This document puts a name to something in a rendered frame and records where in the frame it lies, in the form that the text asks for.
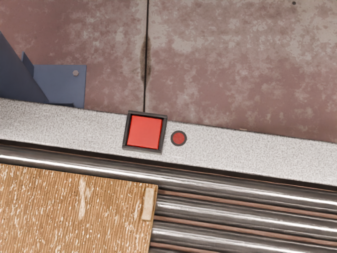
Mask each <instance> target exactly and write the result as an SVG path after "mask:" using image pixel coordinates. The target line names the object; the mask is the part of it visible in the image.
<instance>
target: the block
mask: <svg viewBox="0 0 337 253"><path fill-rule="evenodd" d="M154 198H155V191H154V189H152V188H146V191H145V198H144V208H143V214H142V217H141V219H142V220H143V221H146V222H151V219H152V211H153V206H154Z"/></svg>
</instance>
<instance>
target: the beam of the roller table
mask: <svg viewBox="0 0 337 253"><path fill-rule="evenodd" d="M126 120H127V114H121V113H113V112H106V111H98V110H91V109H84V108H76V107H69V106H61V105H54V104H46V103H39V102H32V101H24V100H17V99H9V98H2V97H0V144H5V145H12V146H19V147H27V148H34V149H41V150H48V151H55V152H62V153H69V154H77V155H84V156H91V157H98V158H105V159H112V160H119V161H126V162H133V163H140V164H147V165H154V166H162V167H169V168H176V169H183V170H190V171H197V172H204V173H211V174H218V175H225V176H232V177H239V178H246V179H254V180H261V181H268V182H275V183H282V184H289V185H296V186H303V187H310V188H317V189H324V190H331V191H337V143H334V142H326V141H319V140H311V139H304V138H296V137H289V136H282V135H274V134H267V133H259V132H252V131H245V130H237V129H230V128H222V127H218V126H210V125H203V124H195V123H188V122H180V121H173V120H167V124H166V130H165V137H164V143H163V149H162V155H155V154H147V153H140V152H133V151H126V150H123V149H122V142H123V137H124V131H125V126H126ZM175 131H183V132H184V133H185V134H186V135H187V141H186V143H185V144H184V145H183V146H180V147H177V146H175V145H173V144H172V143H171V135H172V133H173V132H175Z"/></svg>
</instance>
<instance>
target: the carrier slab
mask: <svg viewBox="0 0 337 253"><path fill-rule="evenodd" d="M146 188H152V189H154V191H155V198H154V206H153V211H152V219H151V222H146V221H143V220H142V219H141V217H142V214H143V208H144V198H145V191H146ZM157 191H158V185H154V184H147V183H140V182H132V181H125V180H118V179H110V178H103V177H96V176H88V175H81V174H74V173H66V172H59V171H52V170H44V169H37V168H30V167H22V166H15V165H8V164H0V253H148V250H149V244H150V237H151V231H152V224H153V217H154V211H155V204H156V198H157Z"/></svg>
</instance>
